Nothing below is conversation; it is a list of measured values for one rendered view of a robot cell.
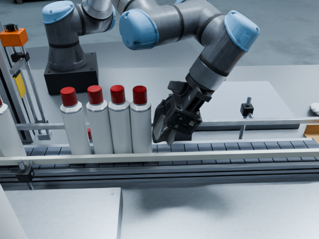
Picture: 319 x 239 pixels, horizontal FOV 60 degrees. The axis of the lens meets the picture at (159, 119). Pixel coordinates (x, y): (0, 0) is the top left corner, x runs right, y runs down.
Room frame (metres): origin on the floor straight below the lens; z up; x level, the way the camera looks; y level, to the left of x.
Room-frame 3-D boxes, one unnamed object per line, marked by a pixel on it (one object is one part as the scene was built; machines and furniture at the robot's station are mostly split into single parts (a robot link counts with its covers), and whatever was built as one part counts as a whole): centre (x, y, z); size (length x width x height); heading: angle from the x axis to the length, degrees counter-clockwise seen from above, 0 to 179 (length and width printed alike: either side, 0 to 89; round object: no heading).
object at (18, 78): (0.56, 0.32, 1.09); 0.03 x 0.01 x 0.06; 2
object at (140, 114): (0.55, 0.05, 0.98); 0.05 x 0.05 x 0.20
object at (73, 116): (0.55, 0.21, 0.98); 0.05 x 0.05 x 0.20
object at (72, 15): (1.07, 0.37, 1.08); 0.13 x 0.12 x 0.14; 124
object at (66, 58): (1.06, 0.38, 0.97); 0.15 x 0.15 x 0.10
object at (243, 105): (0.64, -0.25, 0.91); 0.07 x 0.03 x 0.17; 2
